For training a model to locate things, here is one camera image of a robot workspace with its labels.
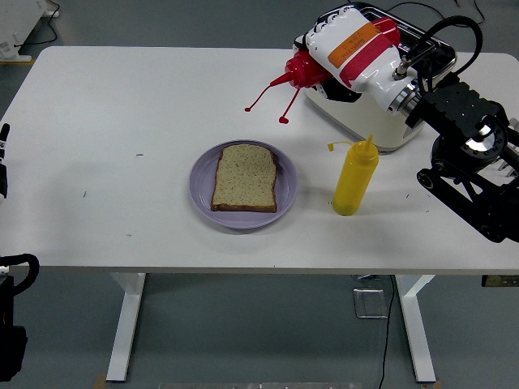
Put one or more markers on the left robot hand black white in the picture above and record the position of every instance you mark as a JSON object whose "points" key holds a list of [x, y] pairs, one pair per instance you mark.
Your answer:
{"points": [[3, 178]]}

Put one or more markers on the red squeeze bottle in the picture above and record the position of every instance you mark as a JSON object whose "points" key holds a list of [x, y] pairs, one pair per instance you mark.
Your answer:
{"points": [[304, 71]]}

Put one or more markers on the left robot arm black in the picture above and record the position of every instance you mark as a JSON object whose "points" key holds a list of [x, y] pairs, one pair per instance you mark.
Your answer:
{"points": [[12, 324]]}

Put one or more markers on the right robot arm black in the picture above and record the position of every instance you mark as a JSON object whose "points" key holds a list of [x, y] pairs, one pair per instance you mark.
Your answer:
{"points": [[458, 105]]}

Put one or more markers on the slice of bread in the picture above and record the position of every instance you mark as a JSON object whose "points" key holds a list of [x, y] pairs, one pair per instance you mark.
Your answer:
{"points": [[245, 178]]}

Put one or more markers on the white equipment housing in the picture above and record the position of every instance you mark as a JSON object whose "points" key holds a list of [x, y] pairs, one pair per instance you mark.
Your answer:
{"points": [[16, 20]]}

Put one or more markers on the white table leg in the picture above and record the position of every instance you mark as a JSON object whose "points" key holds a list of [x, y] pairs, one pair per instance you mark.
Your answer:
{"points": [[417, 324], [123, 324]]}

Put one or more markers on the purple round plate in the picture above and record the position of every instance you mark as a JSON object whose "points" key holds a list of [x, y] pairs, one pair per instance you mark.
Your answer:
{"points": [[288, 186]]}

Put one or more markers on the yellow squeeze bottle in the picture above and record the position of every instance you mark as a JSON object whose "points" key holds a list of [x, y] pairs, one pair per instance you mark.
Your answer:
{"points": [[354, 178]]}

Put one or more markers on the cream and chrome toaster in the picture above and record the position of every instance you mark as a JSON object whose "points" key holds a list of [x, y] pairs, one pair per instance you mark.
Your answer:
{"points": [[377, 129]]}

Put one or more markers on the clear floor plate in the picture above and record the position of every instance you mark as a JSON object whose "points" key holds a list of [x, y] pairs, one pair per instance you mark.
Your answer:
{"points": [[370, 304]]}

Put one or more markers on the black table control panel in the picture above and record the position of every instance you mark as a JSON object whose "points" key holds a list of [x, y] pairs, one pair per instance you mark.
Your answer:
{"points": [[500, 280]]}

